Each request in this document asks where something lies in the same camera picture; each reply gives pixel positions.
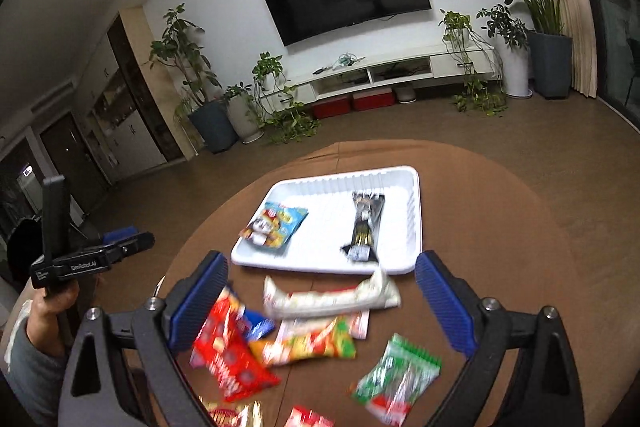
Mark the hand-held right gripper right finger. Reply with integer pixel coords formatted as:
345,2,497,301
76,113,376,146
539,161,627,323
414,250,587,427

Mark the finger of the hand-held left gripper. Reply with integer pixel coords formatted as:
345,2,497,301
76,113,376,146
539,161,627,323
102,227,138,246
107,232,156,264

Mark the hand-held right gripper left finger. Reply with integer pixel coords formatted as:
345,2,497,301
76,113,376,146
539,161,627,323
57,251,231,427

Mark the orange yellow snack packet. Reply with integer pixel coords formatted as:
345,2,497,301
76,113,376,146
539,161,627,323
250,313,371,367

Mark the white plastic tray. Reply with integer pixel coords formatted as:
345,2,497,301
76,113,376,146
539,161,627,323
231,165,425,277

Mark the red and white snack packet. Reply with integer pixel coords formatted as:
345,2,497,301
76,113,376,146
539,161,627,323
284,404,335,427

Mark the person's left forearm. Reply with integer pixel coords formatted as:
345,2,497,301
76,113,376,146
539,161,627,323
9,322,76,427

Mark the person's left hand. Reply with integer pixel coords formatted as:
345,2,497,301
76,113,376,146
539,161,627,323
26,288,81,350

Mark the white checked cloth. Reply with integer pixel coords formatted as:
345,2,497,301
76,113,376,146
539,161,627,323
0,299,33,375

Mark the dark brown door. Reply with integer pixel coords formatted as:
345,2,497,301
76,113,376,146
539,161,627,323
40,112,108,208

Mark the green snack packet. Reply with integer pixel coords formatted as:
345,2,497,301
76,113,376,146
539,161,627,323
350,333,443,427

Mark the white and dark display cabinet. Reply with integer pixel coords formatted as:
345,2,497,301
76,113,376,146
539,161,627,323
75,14,186,185

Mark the black snack packet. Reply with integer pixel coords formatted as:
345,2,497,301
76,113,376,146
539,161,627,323
341,191,387,264

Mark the light blue snack packet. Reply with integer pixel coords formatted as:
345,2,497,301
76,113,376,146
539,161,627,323
239,202,310,254

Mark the long white snack packet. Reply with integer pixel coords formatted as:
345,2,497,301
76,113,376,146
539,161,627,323
263,268,402,320

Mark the leafy tree in dark pot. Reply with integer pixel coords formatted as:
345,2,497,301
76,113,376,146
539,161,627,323
147,4,238,154

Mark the small plant in white pot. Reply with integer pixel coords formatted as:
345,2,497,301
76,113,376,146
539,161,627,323
222,84,266,144

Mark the trailing vine plant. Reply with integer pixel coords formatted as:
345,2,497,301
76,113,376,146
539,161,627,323
251,52,321,145
439,9,508,118

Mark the white television cabinet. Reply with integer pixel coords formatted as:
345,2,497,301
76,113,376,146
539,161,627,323
260,44,503,108

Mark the bushy plant in white pot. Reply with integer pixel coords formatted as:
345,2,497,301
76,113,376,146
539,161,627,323
477,4,533,98

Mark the tall plant in grey pot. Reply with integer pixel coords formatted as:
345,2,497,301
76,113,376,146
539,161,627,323
439,0,581,100

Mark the glass sliding door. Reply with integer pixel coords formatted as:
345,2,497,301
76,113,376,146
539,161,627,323
565,0,640,128

